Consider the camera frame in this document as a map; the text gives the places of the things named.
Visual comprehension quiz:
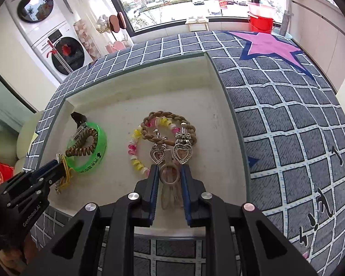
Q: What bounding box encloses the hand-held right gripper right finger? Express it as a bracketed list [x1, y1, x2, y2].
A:
[181, 165, 319, 276]

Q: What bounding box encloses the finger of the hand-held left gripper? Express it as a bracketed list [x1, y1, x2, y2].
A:
[38, 166, 73, 187]
[31, 160, 65, 179]

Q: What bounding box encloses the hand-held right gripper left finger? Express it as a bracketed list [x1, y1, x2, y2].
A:
[19, 164, 160, 276]

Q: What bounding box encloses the yellow hair tie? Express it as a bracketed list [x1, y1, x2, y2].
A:
[56, 154, 75, 192]

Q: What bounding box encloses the grey ring cord pendant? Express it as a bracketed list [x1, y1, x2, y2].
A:
[159, 149, 182, 210]

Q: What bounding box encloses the brown coil hair tie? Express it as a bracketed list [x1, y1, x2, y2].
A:
[64, 129, 99, 158]

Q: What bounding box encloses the silver heart bow earring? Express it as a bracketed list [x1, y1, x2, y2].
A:
[149, 129, 169, 164]
[172, 122, 194, 165]

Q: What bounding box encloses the green translucent bracelet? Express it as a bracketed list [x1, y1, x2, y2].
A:
[65, 122, 108, 174]

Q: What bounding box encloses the beige shallow tray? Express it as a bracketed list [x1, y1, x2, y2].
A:
[47, 52, 252, 237]

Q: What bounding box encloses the person's left hand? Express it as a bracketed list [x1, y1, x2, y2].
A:
[0, 233, 38, 275]

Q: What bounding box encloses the pale green sofa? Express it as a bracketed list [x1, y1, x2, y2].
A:
[0, 111, 44, 179]

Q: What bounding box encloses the black hair clip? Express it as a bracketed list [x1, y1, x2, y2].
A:
[70, 112, 88, 127]

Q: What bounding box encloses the white front-load washing machine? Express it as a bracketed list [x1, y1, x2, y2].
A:
[32, 20, 94, 83]

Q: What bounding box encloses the grey grid star blanket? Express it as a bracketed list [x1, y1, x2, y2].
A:
[24, 30, 345, 276]

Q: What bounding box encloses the pink checkered panel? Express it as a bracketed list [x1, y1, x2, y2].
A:
[73, 20, 101, 61]

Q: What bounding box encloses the gold display rack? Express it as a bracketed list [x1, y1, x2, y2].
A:
[96, 11, 133, 54]

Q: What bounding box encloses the white dryer with round door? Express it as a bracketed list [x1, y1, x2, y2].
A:
[4, 0, 68, 48]

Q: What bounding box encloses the small wooden stool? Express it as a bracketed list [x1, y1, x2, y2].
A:
[185, 16, 209, 32]

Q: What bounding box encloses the red plastic bucket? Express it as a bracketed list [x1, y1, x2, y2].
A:
[247, 2, 275, 32]

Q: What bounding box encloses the pink yellow bead bracelet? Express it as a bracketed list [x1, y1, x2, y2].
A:
[128, 117, 181, 179]

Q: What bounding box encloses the brown braided bracelet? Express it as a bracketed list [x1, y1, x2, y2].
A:
[140, 111, 198, 150]

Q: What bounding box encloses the red mop with metal handle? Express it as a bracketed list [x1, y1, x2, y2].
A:
[47, 40, 71, 76]

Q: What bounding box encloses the beige wall cabinet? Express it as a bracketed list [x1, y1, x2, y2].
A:
[287, 0, 345, 91]

